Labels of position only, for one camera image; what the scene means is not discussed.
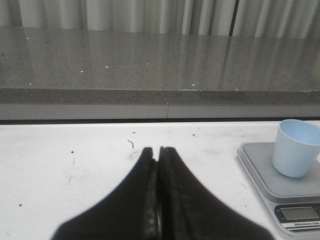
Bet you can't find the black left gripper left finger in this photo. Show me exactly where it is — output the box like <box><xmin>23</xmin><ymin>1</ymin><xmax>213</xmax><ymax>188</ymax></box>
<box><xmin>52</xmin><ymin>147</ymin><xmax>159</xmax><ymax>240</ymax></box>

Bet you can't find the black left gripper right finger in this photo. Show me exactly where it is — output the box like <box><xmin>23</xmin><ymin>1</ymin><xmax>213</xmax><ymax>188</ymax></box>
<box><xmin>158</xmin><ymin>147</ymin><xmax>273</xmax><ymax>240</ymax></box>

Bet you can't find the light blue plastic cup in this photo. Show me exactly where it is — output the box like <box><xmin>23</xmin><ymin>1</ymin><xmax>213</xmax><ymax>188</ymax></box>
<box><xmin>272</xmin><ymin>119</ymin><xmax>320</xmax><ymax>178</ymax></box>

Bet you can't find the silver digital kitchen scale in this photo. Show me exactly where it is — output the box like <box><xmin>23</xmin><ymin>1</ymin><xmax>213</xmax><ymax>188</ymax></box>
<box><xmin>237</xmin><ymin>142</ymin><xmax>320</xmax><ymax>236</ymax></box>

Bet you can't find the grey stone counter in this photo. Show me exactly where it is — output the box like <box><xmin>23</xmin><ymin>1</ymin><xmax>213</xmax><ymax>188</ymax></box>
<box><xmin>0</xmin><ymin>27</ymin><xmax>320</xmax><ymax>121</ymax></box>

